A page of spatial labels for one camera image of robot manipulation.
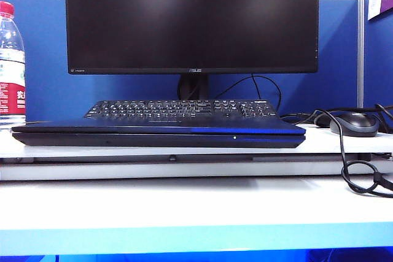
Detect aluminium partition post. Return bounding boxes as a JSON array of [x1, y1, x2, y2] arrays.
[[357, 0, 365, 109]]

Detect narrow blue partition panel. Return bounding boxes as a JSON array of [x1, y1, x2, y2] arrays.
[[363, 13, 393, 109]]

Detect black mouse cable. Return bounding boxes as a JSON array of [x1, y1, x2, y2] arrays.
[[306, 108, 393, 198]]

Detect wide blue partition panel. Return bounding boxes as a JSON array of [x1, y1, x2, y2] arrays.
[[0, 0, 360, 123]]

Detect black Hasee laptop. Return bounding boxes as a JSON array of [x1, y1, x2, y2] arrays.
[[11, 119, 307, 148]]

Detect black desktop keyboard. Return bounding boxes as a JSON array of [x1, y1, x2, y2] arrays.
[[83, 99, 279, 121]]

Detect black ASUS monitor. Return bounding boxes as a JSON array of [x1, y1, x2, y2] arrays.
[[64, 0, 320, 101]]

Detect black cable bundle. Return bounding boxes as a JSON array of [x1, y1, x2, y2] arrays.
[[281, 102, 393, 134]]

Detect clear water bottle red label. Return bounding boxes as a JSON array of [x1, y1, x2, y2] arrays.
[[0, 0, 27, 128]]

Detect black grey computer mouse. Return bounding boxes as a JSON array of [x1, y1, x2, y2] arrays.
[[329, 112, 380, 137]]

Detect black monitor cable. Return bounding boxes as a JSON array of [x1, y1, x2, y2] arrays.
[[211, 74, 282, 112]]

